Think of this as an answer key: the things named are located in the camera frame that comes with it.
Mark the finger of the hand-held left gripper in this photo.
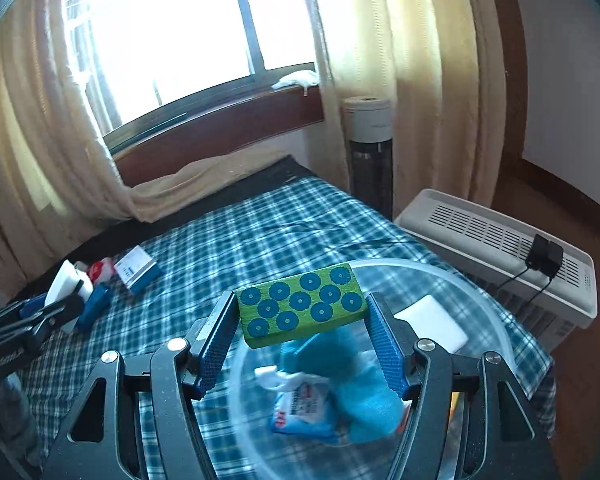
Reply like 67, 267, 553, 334
0, 296, 47, 332
10, 294, 85, 341

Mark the brown wooden wall trim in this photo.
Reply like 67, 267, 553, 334
485, 0, 600, 221

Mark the cream curtain with bundled end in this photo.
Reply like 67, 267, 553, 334
0, 0, 276, 291

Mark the cream straight curtain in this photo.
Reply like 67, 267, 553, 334
300, 0, 506, 221

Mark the blue snack packet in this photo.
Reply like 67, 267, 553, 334
269, 377, 351, 446

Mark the black cable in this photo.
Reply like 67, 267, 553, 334
495, 265, 556, 293

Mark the blue plaid bed sheet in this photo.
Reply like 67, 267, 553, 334
0, 180, 556, 480

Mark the red glue packet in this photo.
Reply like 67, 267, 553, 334
87, 257, 116, 283

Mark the green dotted block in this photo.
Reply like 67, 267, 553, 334
234, 262, 370, 350

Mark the white tower heater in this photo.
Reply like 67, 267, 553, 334
341, 96, 395, 221

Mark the blue wipes packet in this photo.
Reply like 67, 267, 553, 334
76, 282, 113, 333

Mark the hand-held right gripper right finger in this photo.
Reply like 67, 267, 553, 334
366, 292, 561, 480

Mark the window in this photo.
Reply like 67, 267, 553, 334
62, 0, 326, 146

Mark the blue cloth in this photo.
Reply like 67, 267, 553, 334
280, 332, 406, 443

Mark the black power adapter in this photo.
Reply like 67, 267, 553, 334
525, 234, 565, 278

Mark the white wrapper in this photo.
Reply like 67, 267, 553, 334
254, 367, 301, 391

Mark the clear plastic bowl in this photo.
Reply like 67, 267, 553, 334
227, 257, 513, 480

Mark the white air purifier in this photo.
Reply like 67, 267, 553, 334
394, 189, 598, 351

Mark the brown wooden window sill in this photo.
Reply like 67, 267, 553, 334
112, 82, 326, 186

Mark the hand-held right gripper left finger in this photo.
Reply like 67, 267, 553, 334
40, 290, 238, 480

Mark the white sponge grey layer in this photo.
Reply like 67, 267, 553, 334
394, 294, 468, 356

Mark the white cloth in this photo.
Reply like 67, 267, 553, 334
272, 70, 321, 96

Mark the white and blue box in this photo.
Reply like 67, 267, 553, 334
114, 246, 163, 296

